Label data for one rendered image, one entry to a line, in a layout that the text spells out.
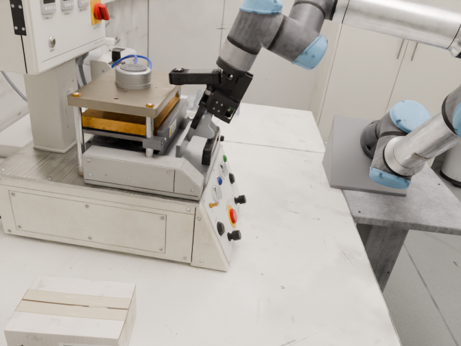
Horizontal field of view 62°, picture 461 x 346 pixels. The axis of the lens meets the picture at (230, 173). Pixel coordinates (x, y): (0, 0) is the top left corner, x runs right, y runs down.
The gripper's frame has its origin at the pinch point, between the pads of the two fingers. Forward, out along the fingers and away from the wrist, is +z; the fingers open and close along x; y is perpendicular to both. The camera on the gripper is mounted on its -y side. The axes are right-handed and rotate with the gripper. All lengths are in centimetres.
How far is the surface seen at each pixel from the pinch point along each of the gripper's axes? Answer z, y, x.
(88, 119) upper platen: 2.2, -20.1, -10.3
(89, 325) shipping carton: 17.7, -0.3, -43.2
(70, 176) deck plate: 14.7, -18.9, -14.5
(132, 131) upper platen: 0.1, -10.8, -10.3
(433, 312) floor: 55, 142, 59
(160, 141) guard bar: -2.5, -4.2, -13.7
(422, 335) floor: 59, 133, 43
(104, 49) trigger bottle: 18, -48, 74
